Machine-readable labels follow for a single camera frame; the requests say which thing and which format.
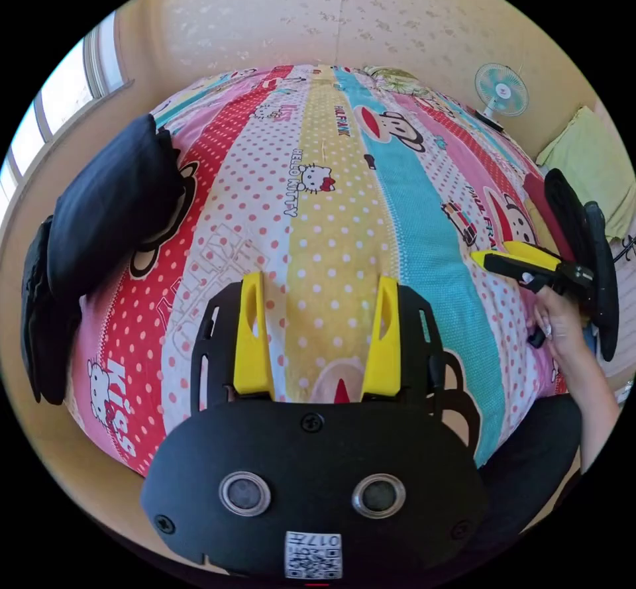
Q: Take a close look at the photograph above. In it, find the window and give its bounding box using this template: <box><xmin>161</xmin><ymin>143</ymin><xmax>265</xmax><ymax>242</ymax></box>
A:
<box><xmin>0</xmin><ymin>16</ymin><xmax>131</xmax><ymax>215</ymax></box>

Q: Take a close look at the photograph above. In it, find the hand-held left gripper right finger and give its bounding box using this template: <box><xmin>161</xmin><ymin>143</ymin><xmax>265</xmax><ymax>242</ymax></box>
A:
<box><xmin>360</xmin><ymin>276</ymin><xmax>401</xmax><ymax>399</ymax></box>

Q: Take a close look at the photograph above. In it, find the person's right hand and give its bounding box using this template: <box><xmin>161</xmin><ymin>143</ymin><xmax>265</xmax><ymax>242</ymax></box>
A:
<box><xmin>526</xmin><ymin>284</ymin><xmax>596</xmax><ymax>367</ymax></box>

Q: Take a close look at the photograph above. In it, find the person's body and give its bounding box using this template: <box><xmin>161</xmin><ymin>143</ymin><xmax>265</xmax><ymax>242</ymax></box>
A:
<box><xmin>466</xmin><ymin>392</ymin><xmax>585</xmax><ymax>566</ymax></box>

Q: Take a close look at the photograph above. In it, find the leaf print pillow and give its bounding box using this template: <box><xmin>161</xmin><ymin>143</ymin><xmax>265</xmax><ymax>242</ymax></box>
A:
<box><xmin>364</xmin><ymin>66</ymin><xmax>429</xmax><ymax>99</ymax></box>

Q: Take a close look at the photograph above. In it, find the red cloth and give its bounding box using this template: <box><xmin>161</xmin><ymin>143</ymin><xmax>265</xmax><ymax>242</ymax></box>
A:
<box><xmin>523</xmin><ymin>173</ymin><xmax>573</xmax><ymax>263</ymax></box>

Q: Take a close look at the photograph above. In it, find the person's right forearm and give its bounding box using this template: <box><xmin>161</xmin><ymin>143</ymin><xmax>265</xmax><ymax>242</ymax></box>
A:
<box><xmin>550</xmin><ymin>343</ymin><xmax>623</xmax><ymax>474</ymax></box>

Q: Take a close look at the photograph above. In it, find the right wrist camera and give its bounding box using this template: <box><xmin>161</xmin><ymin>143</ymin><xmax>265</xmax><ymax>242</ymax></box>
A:
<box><xmin>583</xmin><ymin>201</ymin><xmax>620</xmax><ymax>363</ymax></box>

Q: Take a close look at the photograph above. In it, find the bed with colourful cartoon sheet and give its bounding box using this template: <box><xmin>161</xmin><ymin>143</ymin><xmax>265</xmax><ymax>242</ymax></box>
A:
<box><xmin>68</xmin><ymin>64</ymin><xmax>570</xmax><ymax>478</ymax></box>

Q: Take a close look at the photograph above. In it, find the pile of clothes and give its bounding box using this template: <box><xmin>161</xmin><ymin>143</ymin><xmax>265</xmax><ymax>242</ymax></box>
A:
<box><xmin>19</xmin><ymin>113</ymin><xmax>189</xmax><ymax>405</ymax></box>

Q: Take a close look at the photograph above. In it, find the white and teal fan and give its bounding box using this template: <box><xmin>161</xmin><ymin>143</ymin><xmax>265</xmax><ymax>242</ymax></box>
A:
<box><xmin>473</xmin><ymin>62</ymin><xmax>529</xmax><ymax>132</ymax></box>

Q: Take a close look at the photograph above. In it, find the yellow-green cloth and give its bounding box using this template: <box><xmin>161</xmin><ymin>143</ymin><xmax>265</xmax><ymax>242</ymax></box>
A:
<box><xmin>535</xmin><ymin>105</ymin><xmax>636</xmax><ymax>243</ymax></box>

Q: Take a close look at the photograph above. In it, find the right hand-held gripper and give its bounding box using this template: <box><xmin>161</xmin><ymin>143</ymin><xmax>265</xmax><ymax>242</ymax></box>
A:
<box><xmin>470</xmin><ymin>168</ymin><xmax>598</xmax><ymax>303</ymax></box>

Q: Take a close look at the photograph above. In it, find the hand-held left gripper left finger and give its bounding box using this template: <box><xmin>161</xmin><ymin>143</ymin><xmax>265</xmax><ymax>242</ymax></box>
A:
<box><xmin>233</xmin><ymin>272</ymin><xmax>275</xmax><ymax>398</ymax></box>

